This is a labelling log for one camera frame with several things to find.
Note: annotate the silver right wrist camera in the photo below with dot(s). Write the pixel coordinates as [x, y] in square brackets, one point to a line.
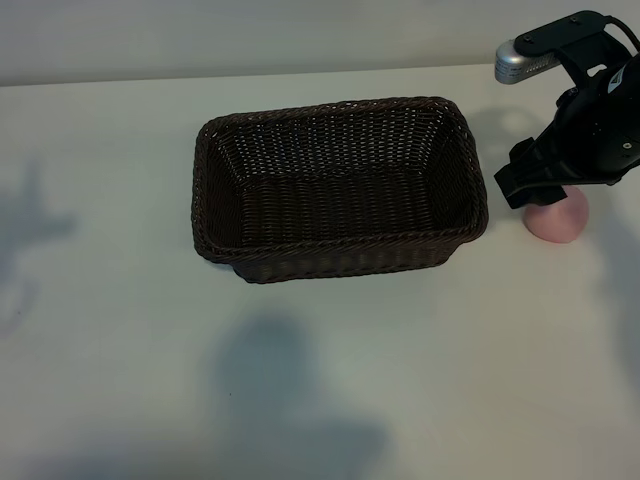
[515, 62]

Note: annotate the black right camera mount bracket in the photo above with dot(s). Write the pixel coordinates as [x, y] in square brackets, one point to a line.
[575, 32]

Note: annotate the pink peach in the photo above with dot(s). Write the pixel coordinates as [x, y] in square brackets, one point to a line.
[557, 222]

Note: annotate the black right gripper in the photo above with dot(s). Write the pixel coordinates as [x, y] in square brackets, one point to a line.
[600, 135]

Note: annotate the dark brown wicker basket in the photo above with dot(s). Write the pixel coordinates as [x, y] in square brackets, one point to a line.
[340, 210]

